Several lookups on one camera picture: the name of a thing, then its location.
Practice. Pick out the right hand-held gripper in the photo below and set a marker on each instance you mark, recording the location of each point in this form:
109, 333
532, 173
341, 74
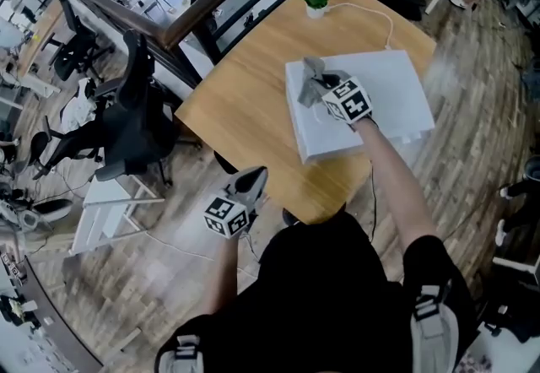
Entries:
348, 101

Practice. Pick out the black bin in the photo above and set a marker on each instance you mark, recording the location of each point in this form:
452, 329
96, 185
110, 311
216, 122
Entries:
225, 162

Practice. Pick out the large white box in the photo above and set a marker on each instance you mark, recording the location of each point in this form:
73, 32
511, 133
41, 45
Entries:
392, 93

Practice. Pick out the white frame stool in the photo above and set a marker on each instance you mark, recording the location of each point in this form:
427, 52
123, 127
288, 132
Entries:
103, 211

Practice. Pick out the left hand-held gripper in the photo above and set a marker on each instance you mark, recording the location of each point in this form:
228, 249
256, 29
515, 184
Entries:
228, 217

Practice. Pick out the large black office chair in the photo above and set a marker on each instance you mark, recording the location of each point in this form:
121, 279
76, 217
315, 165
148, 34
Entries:
135, 126

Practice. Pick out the person's black shirt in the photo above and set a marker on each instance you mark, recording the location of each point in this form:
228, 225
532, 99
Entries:
320, 304

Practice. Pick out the white garment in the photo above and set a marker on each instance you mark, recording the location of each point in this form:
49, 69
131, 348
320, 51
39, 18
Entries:
78, 105

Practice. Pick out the person's right forearm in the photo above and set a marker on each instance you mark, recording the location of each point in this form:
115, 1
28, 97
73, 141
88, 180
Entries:
396, 185

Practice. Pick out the potted green plant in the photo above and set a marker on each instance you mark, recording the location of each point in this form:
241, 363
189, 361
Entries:
314, 0

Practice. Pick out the person's left forearm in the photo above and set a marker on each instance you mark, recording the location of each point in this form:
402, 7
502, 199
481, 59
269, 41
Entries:
221, 274

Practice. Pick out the person's left black shoe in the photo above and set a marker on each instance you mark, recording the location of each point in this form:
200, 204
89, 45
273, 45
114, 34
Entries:
291, 217

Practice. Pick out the black mesh desk chair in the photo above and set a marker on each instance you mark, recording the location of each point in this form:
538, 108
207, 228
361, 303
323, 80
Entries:
76, 55

